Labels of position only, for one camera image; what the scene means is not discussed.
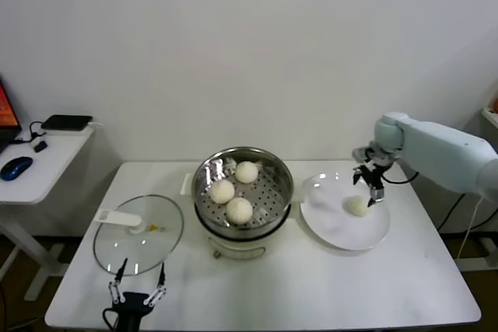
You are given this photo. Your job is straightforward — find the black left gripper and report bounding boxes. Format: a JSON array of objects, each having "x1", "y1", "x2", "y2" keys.
[{"x1": 107, "y1": 257, "x2": 169, "y2": 332}]

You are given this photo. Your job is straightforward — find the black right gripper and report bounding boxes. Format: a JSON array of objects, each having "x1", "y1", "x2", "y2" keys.
[{"x1": 352, "y1": 164, "x2": 387, "y2": 209}]

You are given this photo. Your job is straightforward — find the white steamed baozi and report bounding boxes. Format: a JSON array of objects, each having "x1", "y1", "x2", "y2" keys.
[
  {"x1": 209, "y1": 180, "x2": 236, "y2": 205},
  {"x1": 225, "y1": 197, "x2": 254, "y2": 225},
  {"x1": 345, "y1": 195, "x2": 375, "y2": 218},
  {"x1": 234, "y1": 160, "x2": 259, "y2": 184}
]

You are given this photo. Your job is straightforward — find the stainless perforated steamer basket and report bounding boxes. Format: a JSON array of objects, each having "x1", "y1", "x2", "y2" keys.
[{"x1": 191, "y1": 147, "x2": 293, "y2": 236}]

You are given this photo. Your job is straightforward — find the white round plate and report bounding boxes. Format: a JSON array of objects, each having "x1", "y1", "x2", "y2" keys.
[{"x1": 299, "y1": 171, "x2": 391, "y2": 250}]

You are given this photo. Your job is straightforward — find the round glass pot lid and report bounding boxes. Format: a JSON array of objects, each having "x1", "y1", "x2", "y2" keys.
[{"x1": 92, "y1": 194, "x2": 184, "y2": 275}]

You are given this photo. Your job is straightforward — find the white shelf board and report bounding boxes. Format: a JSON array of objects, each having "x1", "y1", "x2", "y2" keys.
[{"x1": 479, "y1": 108, "x2": 498, "y2": 131}]

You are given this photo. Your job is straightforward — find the white side table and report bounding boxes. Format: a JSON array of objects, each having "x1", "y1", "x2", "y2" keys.
[{"x1": 0, "y1": 125, "x2": 95, "y2": 302}]

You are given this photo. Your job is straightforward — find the blue computer mouse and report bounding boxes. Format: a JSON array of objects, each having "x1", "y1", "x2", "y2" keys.
[{"x1": 0, "y1": 156, "x2": 33, "y2": 183}]

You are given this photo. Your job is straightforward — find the flat black box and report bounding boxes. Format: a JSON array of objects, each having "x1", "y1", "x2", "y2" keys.
[{"x1": 40, "y1": 114, "x2": 93, "y2": 132}]

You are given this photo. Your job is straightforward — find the black laptop with red screen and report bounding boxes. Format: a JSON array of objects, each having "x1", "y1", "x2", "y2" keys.
[{"x1": 0, "y1": 75, "x2": 23, "y2": 154}]

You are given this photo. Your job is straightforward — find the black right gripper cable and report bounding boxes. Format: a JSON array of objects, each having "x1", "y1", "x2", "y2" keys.
[{"x1": 382, "y1": 169, "x2": 421, "y2": 185}]

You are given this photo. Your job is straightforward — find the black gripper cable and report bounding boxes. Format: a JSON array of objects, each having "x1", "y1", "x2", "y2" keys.
[
  {"x1": 382, "y1": 169, "x2": 421, "y2": 185},
  {"x1": 101, "y1": 306, "x2": 120, "y2": 328}
]

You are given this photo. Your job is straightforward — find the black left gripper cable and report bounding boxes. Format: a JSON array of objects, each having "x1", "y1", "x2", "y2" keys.
[{"x1": 101, "y1": 306, "x2": 120, "y2": 328}]

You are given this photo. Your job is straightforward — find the white lid handle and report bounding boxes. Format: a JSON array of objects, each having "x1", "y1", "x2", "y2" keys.
[{"x1": 96, "y1": 210, "x2": 143, "y2": 236}]

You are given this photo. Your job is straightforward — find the black power cable with adapter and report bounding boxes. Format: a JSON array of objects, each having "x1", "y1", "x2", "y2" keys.
[{"x1": 437, "y1": 191, "x2": 468, "y2": 232}]

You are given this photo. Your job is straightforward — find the white hanging cable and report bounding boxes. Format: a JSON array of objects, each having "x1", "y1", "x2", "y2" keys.
[{"x1": 458, "y1": 194, "x2": 486, "y2": 261}]

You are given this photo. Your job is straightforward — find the white table foot frame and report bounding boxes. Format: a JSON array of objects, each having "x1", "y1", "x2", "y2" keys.
[{"x1": 454, "y1": 236, "x2": 498, "y2": 273}]

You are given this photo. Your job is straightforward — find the thin black desk cable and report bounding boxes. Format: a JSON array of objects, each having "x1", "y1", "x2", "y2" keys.
[{"x1": 7, "y1": 121, "x2": 50, "y2": 147}]

